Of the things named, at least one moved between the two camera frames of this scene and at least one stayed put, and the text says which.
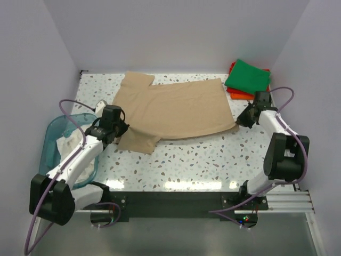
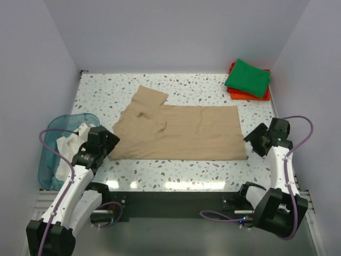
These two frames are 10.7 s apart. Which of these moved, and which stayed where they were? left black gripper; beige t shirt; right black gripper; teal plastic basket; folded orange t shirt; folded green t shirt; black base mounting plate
Moved: right black gripper; beige t shirt; left black gripper
Stayed: teal plastic basket; folded orange t shirt; folded green t shirt; black base mounting plate
